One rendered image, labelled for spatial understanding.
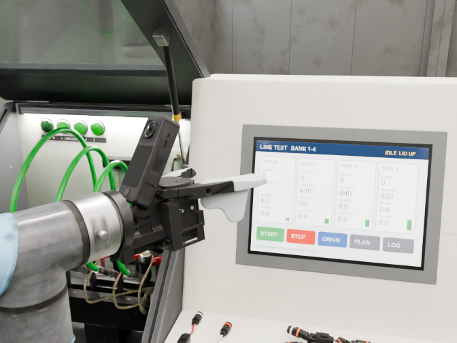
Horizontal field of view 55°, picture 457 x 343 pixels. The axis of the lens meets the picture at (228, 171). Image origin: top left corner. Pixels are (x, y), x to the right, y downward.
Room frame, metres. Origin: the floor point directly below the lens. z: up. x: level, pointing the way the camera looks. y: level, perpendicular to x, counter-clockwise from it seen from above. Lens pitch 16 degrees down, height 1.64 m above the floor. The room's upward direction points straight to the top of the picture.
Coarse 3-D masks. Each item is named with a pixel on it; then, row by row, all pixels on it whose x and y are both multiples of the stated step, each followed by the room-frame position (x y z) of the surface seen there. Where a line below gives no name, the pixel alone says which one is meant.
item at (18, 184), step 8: (64, 128) 1.17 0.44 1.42; (48, 136) 1.10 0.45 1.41; (80, 136) 1.24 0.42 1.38; (40, 144) 1.06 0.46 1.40; (32, 152) 1.03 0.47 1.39; (88, 152) 1.27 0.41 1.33; (32, 160) 1.03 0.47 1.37; (88, 160) 1.28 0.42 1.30; (24, 168) 1.00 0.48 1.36; (96, 176) 1.30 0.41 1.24; (16, 184) 0.97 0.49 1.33; (16, 192) 0.96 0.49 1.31; (16, 200) 0.95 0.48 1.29
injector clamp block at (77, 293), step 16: (80, 288) 1.12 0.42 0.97; (112, 288) 1.10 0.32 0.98; (128, 288) 1.10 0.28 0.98; (80, 304) 1.05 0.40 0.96; (96, 304) 1.04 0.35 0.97; (112, 304) 1.03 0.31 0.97; (128, 304) 1.02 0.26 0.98; (144, 304) 1.02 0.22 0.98; (80, 320) 1.05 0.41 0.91; (96, 320) 1.04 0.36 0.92; (112, 320) 1.03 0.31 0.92; (128, 320) 1.02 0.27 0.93; (144, 320) 1.01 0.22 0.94; (96, 336) 1.04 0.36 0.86; (112, 336) 1.03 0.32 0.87; (128, 336) 1.08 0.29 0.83
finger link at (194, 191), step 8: (192, 184) 0.53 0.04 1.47; (200, 184) 0.52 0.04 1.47; (208, 184) 0.52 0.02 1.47; (216, 184) 0.52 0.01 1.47; (224, 184) 0.53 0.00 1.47; (232, 184) 0.53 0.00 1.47; (184, 192) 0.51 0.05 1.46; (192, 192) 0.51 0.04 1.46; (200, 192) 0.51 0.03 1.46; (208, 192) 0.52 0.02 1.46; (216, 192) 0.53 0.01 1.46; (224, 192) 0.53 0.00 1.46
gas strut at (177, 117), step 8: (168, 48) 1.02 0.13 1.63; (168, 56) 1.03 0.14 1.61; (168, 64) 1.04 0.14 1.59; (168, 72) 1.05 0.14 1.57; (168, 80) 1.06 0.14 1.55; (176, 88) 1.07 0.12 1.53; (176, 96) 1.08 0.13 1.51; (176, 104) 1.08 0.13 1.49; (176, 112) 1.09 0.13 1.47; (176, 120) 1.10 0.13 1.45; (184, 160) 1.17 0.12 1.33; (184, 168) 1.17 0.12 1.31
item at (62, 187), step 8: (80, 152) 1.09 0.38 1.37; (104, 152) 1.20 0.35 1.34; (72, 160) 1.07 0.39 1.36; (104, 160) 1.21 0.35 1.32; (72, 168) 1.04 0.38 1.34; (64, 176) 1.02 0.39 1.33; (112, 176) 1.24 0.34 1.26; (64, 184) 1.00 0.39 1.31; (112, 184) 1.24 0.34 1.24; (56, 200) 0.97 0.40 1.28; (80, 272) 1.03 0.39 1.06
